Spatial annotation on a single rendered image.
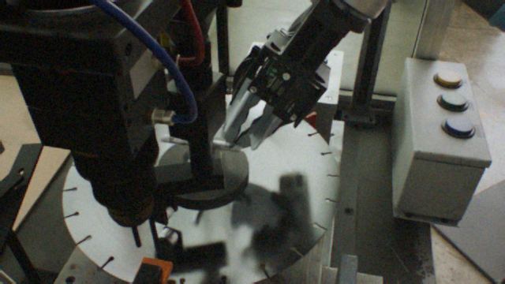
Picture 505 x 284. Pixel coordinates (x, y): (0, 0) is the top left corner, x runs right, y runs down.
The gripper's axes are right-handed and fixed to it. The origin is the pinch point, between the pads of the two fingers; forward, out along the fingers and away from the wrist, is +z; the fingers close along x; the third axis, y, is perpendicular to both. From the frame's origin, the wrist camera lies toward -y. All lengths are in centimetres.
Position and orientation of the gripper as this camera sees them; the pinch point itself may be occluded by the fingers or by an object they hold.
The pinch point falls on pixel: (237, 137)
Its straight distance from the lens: 53.6
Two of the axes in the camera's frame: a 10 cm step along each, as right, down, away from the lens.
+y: -2.0, 4.7, -8.6
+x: 8.3, 5.5, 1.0
